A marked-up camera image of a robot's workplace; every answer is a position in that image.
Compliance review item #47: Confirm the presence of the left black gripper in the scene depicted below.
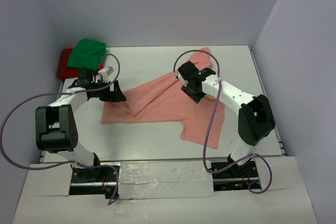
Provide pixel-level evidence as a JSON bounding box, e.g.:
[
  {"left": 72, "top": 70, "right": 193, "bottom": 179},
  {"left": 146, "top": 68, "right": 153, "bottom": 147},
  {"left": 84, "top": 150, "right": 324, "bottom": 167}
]
[{"left": 91, "top": 80, "right": 127, "bottom": 102}]

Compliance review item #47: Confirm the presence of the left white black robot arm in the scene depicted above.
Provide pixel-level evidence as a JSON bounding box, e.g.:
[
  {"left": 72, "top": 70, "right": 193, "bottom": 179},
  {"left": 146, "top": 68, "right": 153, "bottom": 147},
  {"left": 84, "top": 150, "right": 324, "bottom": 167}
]
[{"left": 35, "top": 67, "right": 127, "bottom": 181}]

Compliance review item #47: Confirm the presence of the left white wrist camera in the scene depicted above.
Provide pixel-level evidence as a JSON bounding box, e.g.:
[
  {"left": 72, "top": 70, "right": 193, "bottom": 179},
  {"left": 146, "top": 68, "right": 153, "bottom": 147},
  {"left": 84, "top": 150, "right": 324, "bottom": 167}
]
[{"left": 98, "top": 63, "right": 114, "bottom": 82}]

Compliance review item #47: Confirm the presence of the red folded t-shirt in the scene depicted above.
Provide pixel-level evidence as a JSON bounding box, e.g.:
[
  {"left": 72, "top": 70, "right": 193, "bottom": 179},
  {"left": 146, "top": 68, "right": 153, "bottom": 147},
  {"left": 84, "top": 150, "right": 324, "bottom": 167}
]
[{"left": 58, "top": 48, "right": 78, "bottom": 80}]

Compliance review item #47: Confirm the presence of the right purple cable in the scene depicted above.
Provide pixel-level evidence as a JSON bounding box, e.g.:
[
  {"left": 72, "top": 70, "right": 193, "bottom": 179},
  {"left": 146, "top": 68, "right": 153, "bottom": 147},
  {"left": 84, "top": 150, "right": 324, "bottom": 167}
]
[{"left": 173, "top": 49, "right": 271, "bottom": 195}]

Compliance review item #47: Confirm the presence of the salmon pink t-shirt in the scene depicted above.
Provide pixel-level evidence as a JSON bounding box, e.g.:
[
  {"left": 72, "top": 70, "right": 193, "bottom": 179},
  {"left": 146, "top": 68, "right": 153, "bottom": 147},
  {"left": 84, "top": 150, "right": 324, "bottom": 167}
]
[{"left": 100, "top": 47, "right": 226, "bottom": 150}]

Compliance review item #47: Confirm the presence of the silver tape patch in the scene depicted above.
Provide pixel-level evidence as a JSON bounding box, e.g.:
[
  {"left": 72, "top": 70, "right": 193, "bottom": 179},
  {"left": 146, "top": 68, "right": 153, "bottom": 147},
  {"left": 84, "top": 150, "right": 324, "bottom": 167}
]
[{"left": 118, "top": 161, "right": 214, "bottom": 200}]

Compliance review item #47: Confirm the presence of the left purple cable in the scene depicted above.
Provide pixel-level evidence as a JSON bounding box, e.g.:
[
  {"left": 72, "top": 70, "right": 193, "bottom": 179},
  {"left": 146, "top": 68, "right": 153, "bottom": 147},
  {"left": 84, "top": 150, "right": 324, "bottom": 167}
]
[{"left": 1, "top": 53, "right": 121, "bottom": 206}]

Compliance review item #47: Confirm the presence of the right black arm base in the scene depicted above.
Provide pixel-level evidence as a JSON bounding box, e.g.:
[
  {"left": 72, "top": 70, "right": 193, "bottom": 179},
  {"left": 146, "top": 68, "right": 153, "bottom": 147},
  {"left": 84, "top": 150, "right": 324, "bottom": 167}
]
[{"left": 212, "top": 161, "right": 261, "bottom": 191}]

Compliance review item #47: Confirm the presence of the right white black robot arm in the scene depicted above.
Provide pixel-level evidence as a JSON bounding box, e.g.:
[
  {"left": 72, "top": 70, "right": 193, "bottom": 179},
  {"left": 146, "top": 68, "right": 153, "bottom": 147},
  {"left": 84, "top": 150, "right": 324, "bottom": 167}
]
[{"left": 174, "top": 61, "right": 276, "bottom": 177}]

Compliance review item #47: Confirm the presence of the green folded t-shirt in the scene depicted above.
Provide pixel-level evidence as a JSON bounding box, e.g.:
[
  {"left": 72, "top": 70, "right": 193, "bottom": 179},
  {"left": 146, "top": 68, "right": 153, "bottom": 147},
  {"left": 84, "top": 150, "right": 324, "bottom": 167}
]
[{"left": 67, "top": 39, "right": 107, "bottom": 71}]

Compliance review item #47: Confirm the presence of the purple cable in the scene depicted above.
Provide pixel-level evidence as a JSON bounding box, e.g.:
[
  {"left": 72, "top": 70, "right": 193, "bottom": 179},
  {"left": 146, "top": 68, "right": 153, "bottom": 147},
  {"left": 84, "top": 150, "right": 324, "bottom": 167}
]
[
  {"left": 173, "top": 49, "right": 271, "bottom": 195},
  {"left": 1, "top": 53, "right": 121, "bottom": 206}
]

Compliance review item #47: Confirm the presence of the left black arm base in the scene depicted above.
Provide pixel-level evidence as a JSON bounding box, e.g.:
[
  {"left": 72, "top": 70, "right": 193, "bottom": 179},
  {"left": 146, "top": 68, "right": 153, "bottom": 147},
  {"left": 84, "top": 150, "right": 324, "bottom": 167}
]
[{"left": 69, "top": 165, "right": 120, "bottom": 199}]

